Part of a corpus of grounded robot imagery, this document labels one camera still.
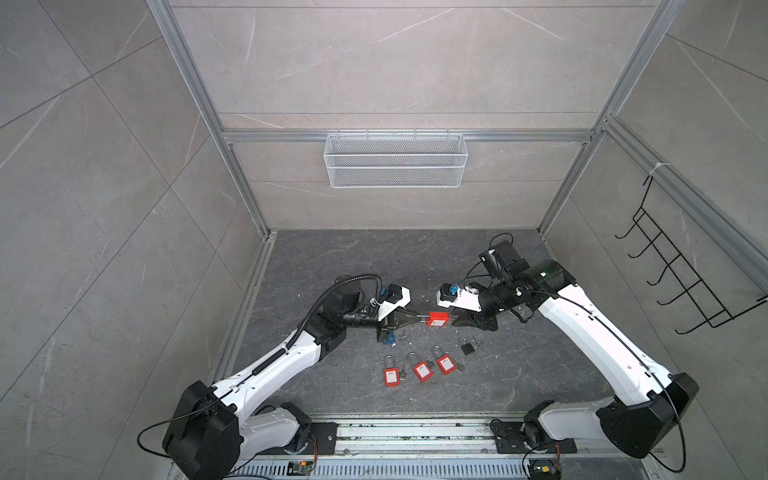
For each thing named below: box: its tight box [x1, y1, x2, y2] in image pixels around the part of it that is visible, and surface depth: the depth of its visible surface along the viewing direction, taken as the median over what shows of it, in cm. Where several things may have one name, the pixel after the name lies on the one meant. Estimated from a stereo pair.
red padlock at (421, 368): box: [407, 352, 433, 383], surface depth 85 cm
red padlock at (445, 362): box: [431, 344, 456, 375], surface depth 87 cm
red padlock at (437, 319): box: [426, 312, 449, 327], surface depth 69 cm
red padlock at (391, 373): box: [384, 354, 401, 387], surface depth 85 cm
